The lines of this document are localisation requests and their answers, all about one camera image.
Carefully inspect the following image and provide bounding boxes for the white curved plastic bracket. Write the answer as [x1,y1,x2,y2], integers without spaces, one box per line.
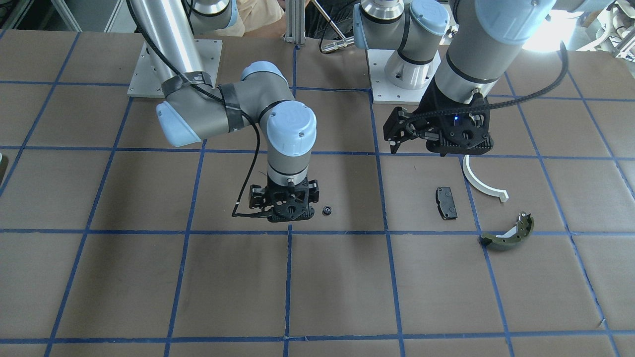
[462,155,509,203]

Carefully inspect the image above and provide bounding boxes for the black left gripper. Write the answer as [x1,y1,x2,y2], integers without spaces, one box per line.
[383,80,495,156]

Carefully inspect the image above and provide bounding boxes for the aluminium frame post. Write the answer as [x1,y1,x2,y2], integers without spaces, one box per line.
[284,0,306,47]

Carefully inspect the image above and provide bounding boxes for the person in beige shirt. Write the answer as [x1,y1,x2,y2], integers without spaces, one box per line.
[233,0,348,39]

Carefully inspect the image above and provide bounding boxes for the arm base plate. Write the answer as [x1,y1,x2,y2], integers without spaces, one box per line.
[127,39,222,99]
[367,49,441,105]

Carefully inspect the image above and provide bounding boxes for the black brake pad plate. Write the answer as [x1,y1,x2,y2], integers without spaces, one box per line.
[436,186,457,221]

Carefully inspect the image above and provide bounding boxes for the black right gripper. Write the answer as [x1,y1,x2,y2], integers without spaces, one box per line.
[249,178,319,222]

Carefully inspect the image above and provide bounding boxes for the olive green brake shoe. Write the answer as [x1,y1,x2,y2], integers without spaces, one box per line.
[478,212,534,251]

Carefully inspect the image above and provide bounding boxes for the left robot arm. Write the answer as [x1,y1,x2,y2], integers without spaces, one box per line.
[353,0,609,156]

